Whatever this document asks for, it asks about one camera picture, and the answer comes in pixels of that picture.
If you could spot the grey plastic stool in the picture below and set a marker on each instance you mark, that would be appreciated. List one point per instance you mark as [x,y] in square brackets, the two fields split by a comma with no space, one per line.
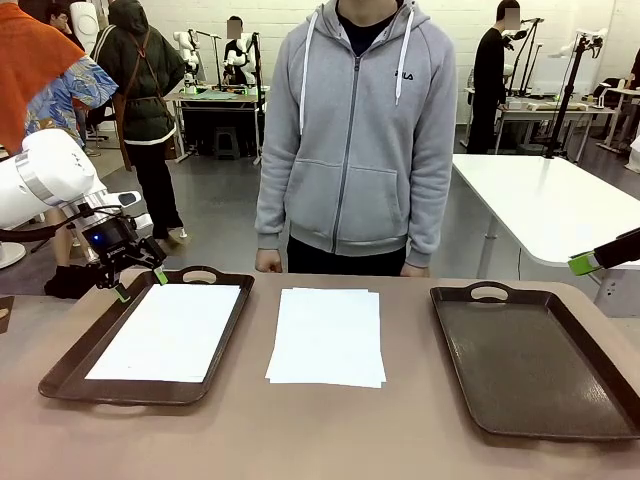
[227,142]

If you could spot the white table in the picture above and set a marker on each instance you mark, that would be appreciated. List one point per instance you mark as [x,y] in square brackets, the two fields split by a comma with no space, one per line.
[540,205]

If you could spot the black camera frame stand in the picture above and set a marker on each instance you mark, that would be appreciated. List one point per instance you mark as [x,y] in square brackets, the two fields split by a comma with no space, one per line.
[534,22]

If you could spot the black bundle on floor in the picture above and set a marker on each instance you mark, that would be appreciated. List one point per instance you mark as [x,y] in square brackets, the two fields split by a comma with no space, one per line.
[70,282]

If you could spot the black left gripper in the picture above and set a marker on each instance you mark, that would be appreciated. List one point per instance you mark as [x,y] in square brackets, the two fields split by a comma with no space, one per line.
[112,240]

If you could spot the standing person in black clothes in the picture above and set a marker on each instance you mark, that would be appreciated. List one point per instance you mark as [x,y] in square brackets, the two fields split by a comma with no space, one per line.
[490,75]

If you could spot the white round-faced appliance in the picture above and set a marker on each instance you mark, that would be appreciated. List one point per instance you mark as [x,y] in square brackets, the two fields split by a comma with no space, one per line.
[85,20]

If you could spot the brown plastic tray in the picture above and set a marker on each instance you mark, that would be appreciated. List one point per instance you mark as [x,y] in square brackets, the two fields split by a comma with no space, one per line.
[65,385]
[525,360]

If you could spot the background person with dark hair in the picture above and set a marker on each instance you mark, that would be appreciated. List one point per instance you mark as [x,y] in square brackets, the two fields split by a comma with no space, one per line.
[62,25]

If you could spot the background desk with black panel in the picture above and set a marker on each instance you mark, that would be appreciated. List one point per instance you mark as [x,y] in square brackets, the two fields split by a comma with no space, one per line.
[210,100]

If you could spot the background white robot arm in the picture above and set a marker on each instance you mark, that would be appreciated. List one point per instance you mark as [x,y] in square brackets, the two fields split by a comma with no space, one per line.
[245,55]
[187,55]

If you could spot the background person in black shirt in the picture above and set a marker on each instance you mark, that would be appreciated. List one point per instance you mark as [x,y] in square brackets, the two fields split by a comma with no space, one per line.
[232,50]

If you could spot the background white desk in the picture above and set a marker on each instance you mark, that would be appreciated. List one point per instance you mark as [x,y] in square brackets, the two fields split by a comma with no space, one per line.
[530,114]

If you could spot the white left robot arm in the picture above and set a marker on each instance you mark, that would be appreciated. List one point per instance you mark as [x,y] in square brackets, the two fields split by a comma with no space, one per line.
[45,175]

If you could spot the person in dark green jacket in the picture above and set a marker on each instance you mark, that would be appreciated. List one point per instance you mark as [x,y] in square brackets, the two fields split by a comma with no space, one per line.
[140,90]

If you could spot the person's left hand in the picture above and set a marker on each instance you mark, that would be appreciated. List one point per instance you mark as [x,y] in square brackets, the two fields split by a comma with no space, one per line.
[416,271]

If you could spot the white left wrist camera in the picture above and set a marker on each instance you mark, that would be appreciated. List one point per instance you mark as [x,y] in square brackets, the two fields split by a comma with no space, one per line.
[142,221]

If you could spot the white round stand base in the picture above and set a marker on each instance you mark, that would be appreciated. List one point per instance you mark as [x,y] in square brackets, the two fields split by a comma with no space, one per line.
[10,255]

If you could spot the white A4 paper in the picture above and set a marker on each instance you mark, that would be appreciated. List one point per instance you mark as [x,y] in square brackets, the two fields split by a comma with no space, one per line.
[165,335]
[325,340]

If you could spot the grey-sleeved right forearm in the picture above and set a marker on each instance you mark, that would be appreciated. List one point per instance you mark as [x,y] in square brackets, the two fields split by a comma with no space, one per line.
[272,215]

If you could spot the person's right hand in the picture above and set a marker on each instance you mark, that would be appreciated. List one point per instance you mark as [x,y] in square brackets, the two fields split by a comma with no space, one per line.
[270,261]

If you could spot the dark brown flat item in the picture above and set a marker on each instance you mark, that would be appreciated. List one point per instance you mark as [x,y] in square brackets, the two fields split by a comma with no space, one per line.
[6,315]

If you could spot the white height-adjustable desk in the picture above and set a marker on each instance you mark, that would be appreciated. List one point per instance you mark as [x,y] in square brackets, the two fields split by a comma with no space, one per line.
[622,92]

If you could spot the person in grey hoodie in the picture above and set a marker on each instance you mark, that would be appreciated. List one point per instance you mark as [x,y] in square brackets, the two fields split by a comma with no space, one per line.
[360,150]

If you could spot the black tripod stand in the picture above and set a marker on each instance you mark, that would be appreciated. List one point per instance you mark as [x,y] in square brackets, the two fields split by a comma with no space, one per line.
[567,100]

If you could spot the grey-sleeved left forearm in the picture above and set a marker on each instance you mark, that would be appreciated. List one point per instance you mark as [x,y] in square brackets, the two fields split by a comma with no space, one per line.
[427,225]

